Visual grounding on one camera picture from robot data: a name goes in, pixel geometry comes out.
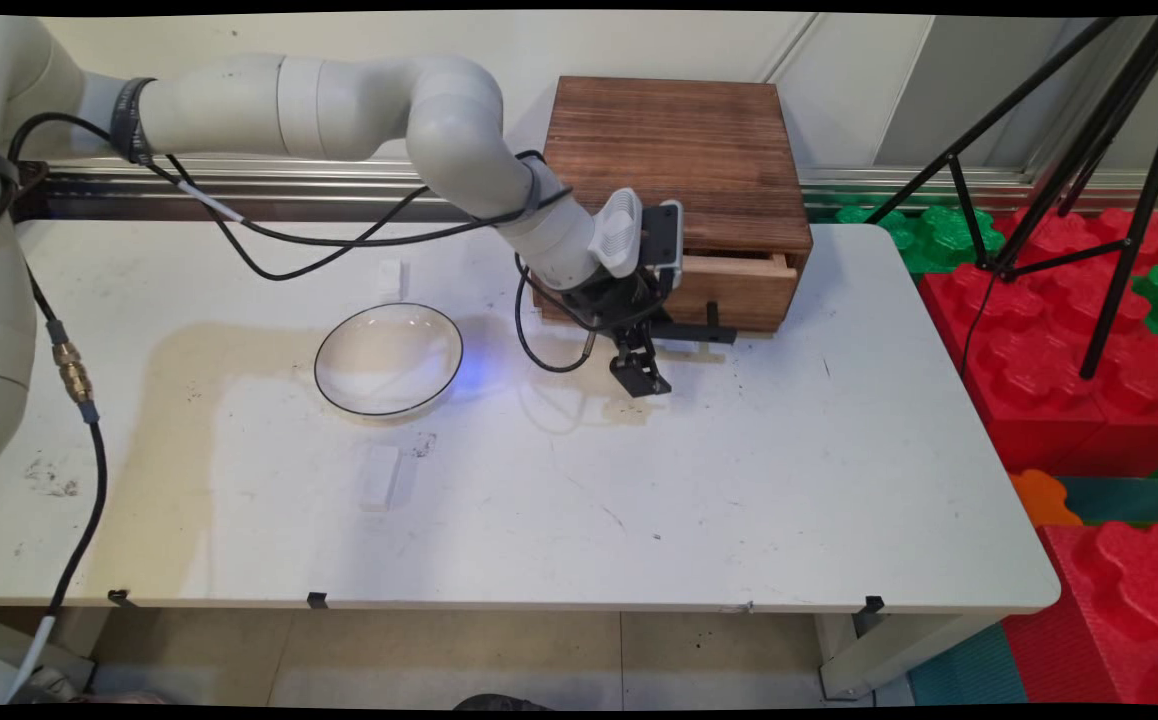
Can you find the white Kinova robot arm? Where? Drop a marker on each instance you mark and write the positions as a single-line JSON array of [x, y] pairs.
[[339, 105]]

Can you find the orange foam building block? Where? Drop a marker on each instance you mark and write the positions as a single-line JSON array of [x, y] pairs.
[[1039, 497]]

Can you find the white ceramic cutlery rest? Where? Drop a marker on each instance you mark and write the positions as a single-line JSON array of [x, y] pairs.
[[379, 478]]

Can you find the aluminium wall rail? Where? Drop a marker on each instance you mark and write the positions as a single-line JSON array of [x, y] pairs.
[[839, 180]]

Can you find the white plate with black rim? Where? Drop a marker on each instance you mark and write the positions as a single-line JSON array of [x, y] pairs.
[[389, 360]]

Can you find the red foam building block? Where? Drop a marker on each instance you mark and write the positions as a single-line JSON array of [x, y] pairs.
[[1119, 600], [1039, 350]]

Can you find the black tripod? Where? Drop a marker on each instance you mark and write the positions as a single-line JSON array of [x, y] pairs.
[[1127, 243]]

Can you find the white table leg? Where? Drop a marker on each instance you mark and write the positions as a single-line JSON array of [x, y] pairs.
[[889, 650]]

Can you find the small black table clip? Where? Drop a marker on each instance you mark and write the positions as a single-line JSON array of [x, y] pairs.
[[317, 599], [119, 597], [873, 603]]

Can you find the dark wooden cabinet box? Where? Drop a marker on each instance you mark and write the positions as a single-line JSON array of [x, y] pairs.
[[679, 150]]

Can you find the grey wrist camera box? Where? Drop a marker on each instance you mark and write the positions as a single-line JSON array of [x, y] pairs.
[[664, 240]]

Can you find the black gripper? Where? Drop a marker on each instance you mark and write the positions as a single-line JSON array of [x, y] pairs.
[[619, 305]]

